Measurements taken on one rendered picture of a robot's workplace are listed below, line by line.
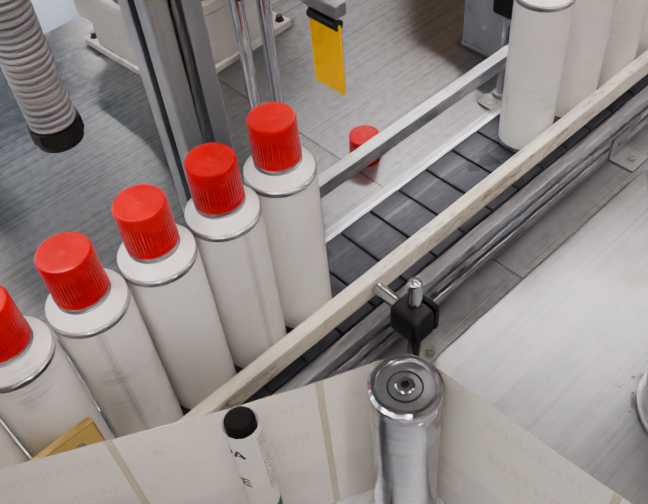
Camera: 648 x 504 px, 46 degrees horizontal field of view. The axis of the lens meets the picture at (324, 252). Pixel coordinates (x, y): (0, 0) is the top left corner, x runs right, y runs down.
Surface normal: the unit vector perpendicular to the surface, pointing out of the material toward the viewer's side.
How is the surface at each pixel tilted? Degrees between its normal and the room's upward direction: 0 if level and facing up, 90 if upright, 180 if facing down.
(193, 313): 90
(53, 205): 0
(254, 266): 90
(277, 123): 2
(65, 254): 3
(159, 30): 90
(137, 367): 90
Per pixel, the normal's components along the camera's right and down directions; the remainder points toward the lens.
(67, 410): 0.88, 0.31
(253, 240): 0.73, 0.47
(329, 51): -0.73, 0.55
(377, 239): -0.08, -0.66
